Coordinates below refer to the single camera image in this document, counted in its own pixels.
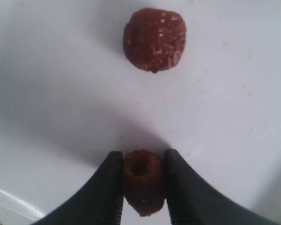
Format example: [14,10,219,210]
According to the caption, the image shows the white rectangular plastic tray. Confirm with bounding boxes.
[0,0,281,225]

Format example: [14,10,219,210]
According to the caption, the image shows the red meat chunk bottom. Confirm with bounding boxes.
[122,150,166,217]

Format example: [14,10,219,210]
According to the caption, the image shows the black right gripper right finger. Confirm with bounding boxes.
[164,149,274,225]

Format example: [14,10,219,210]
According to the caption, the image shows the red meat chunk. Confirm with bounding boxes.
[123,8,187,73]
[122,150,166,217]

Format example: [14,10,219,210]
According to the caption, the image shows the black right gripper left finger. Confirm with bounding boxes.
[34,151,123,225]

